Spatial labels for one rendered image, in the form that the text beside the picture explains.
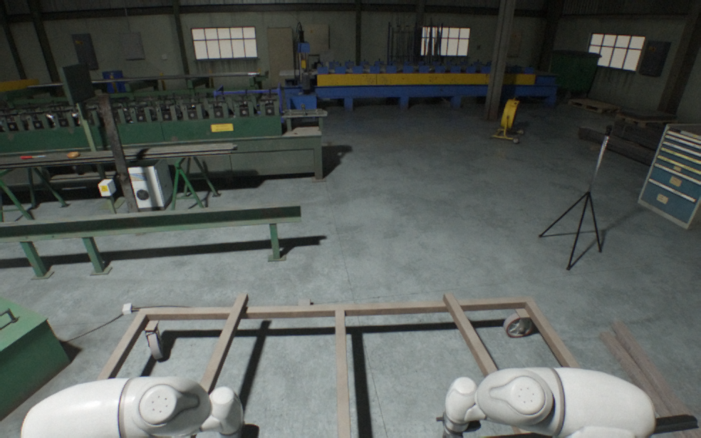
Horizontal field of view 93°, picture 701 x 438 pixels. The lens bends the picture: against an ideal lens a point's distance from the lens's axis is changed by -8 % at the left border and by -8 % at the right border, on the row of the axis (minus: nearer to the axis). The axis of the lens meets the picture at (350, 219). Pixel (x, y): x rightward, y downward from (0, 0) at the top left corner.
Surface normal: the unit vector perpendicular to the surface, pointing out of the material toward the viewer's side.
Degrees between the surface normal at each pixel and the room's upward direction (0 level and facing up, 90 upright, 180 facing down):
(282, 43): 90
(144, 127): 90
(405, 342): 0
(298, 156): 90
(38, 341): 90
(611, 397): 21
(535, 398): 35
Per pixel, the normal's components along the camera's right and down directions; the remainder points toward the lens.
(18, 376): 0.94, 0.16
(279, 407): 0.00, -0.88
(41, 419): -0.12, -0.53
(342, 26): 0.15, 0.47
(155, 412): 0.29, -0.51
